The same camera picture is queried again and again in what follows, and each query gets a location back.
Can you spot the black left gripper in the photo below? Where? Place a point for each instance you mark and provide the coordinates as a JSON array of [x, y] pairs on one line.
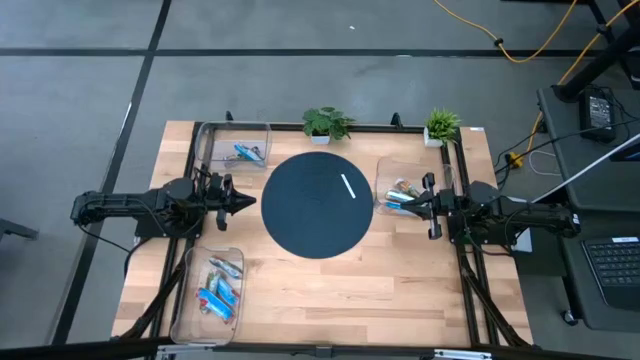
[[220, 197]]

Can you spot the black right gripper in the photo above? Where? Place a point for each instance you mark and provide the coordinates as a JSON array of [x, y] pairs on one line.
[[440, 205]]

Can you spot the blue brown Chewy granola bar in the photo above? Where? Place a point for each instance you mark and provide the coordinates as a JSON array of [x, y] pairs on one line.
[[407, 187]]

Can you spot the green and white granola bar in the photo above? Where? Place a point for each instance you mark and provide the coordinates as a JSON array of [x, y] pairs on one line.
[[231, 160]]

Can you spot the blue orange-panel granola bar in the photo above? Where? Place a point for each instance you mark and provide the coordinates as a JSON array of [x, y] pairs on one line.
[[215, 305]]

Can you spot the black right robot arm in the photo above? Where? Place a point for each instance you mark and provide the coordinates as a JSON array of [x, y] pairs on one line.
[[525, 217]]

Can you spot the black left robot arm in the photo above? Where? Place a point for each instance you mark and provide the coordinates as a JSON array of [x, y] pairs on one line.
[[125, 205]]

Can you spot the clear plastic bin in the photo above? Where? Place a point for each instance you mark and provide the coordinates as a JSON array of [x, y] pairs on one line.
[[387, 172], [215, 150], [195, 330]]

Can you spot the round dark blue woven mat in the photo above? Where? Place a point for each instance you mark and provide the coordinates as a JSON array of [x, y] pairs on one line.
[[310, 215]]

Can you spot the white paper label strip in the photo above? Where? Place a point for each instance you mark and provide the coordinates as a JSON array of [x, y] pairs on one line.
[[348, 186]]

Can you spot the spiky plant in white pot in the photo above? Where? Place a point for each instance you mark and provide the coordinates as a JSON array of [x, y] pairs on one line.
[[442, 125]]

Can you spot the broadleaf plant in white pot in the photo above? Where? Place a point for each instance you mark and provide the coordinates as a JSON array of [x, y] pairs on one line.
[[325, 125]]

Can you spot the silver stand pole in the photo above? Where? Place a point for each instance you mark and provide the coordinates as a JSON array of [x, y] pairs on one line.
[[575, 175]]

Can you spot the black side desk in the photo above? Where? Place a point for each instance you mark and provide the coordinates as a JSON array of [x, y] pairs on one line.
[[570, 280], [600, 190]]

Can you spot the black power adapter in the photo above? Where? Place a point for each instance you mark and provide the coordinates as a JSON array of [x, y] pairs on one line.
[[597, 115]]

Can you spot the black crossbeam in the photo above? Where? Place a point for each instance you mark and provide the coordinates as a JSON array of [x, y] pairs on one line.
[[100, 350]]

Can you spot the black laptop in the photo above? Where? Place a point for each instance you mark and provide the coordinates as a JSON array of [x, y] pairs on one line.
[[615, 270]]

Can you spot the black stand leg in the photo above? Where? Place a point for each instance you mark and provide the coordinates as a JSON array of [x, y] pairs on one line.
[[590, 70]]

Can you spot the grey chair leg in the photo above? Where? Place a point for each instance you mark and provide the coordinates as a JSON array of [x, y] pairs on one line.
[[15, 229]]

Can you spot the black aluminium table frame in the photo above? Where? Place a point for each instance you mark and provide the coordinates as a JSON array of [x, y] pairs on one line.
[[380, 128]]

